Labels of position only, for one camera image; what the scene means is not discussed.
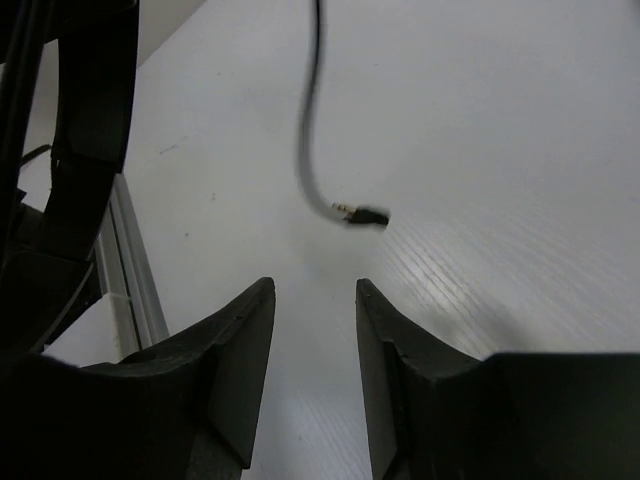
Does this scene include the aluminium front rail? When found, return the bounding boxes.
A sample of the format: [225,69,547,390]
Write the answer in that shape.
[94,174,169,357]

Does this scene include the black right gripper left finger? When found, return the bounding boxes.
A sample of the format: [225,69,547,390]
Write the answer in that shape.
[1,277,276,479]

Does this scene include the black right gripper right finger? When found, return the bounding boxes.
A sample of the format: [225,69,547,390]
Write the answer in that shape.
[356,279,639,479]

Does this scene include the black wired headphones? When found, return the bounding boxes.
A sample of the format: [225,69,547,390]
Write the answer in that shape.
[0,0,392,361]

